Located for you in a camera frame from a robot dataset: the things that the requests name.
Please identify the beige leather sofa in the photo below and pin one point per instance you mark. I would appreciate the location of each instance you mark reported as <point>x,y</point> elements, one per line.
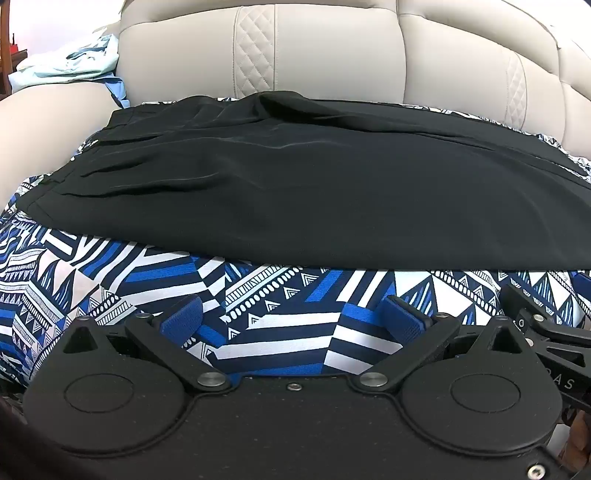
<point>346,50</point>

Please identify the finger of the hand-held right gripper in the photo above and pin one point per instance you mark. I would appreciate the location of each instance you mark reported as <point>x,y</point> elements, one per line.
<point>554,327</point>

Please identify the black pants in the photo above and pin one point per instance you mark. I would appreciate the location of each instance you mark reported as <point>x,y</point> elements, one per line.
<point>300,194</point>

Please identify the blue white printed blanket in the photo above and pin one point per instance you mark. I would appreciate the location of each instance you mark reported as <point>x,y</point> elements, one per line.
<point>277,300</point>

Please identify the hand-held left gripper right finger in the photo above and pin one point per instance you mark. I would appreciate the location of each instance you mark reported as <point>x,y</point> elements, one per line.
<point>404,319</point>

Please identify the light blue clothes pile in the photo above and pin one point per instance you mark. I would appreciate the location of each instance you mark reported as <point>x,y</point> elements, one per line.
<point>69,64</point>

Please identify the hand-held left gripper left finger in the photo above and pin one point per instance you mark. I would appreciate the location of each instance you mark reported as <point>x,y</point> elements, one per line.
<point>181,319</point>

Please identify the brown wooden furniture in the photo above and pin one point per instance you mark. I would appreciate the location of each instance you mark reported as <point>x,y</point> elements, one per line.
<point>3,46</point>

